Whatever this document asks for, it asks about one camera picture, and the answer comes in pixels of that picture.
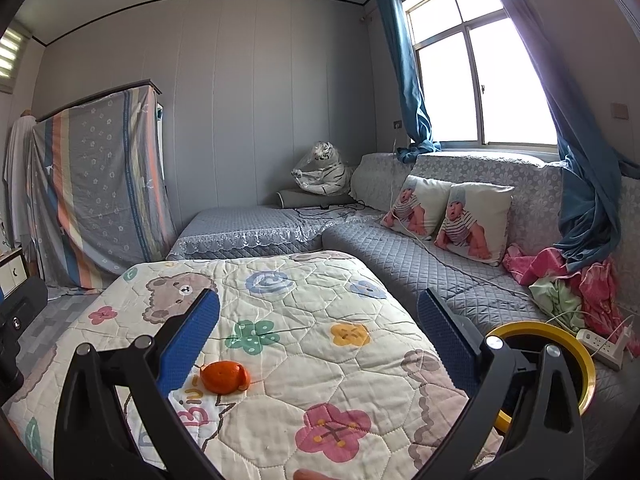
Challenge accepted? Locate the window blind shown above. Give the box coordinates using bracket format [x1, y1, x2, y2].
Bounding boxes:
[0, 22, 26, 93]

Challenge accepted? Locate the yellow rimmed black bin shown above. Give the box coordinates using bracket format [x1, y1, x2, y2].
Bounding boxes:
[482, 321, 596, 433]

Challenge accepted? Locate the orange tangerine peel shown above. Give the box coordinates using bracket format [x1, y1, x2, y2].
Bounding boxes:
[200, 360, 251, 395]

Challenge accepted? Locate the white power strip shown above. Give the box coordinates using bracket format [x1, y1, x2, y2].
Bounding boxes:
[576, 329, 626, 371]

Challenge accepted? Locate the striped cloth covered cabinet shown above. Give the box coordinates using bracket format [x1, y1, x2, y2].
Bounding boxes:
[30, 85, 178, 293]

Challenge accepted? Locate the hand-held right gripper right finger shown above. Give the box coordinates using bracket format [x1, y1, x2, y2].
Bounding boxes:
[415, 287, 586, 480]

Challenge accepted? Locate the grey covered sofa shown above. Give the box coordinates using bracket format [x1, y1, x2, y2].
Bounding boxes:
[165, 151, 640, 461]

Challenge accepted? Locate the long blue curtain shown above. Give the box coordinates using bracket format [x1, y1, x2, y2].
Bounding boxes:
[475, 0, 640, 261]

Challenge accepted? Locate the pink floral cloth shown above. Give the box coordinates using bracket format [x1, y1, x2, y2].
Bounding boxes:
[502, 243, 640, 356]

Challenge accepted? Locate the white charger plug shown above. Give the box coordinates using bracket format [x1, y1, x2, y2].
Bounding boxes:
[612, 327, 632, 361]

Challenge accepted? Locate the baby print pillow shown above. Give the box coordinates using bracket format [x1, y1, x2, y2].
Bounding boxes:
[434, 181, 516, 267]
[381, 175, 453, 241]

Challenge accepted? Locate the light green cloth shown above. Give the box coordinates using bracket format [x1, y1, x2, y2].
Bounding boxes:
[529, 275, 586, 318]

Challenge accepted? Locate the grey pillow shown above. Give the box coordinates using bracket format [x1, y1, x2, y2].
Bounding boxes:
[276, 189, 358, 210]

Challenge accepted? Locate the hanging white cloth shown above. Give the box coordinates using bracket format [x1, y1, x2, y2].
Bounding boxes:
[4, 115, 38, 266]

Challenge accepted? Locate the short blue curtain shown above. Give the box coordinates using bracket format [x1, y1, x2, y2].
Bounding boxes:
[376, 0, 442, 163]

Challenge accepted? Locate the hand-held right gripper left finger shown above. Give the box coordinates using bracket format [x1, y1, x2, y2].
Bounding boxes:
[54, 287, 223, 480]

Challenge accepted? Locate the window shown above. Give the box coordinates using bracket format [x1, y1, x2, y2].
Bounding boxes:
[400, 0, 558, 148]

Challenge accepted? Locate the white tiger plush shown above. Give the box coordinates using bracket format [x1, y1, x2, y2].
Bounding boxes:
[291, 140, 353, 196]

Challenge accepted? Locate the printed quilt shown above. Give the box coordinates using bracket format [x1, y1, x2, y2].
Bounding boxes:
[0, 251, 506, 480]

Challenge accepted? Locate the small white cabinet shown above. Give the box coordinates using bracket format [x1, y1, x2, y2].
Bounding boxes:
[0, 247, 26, 301]

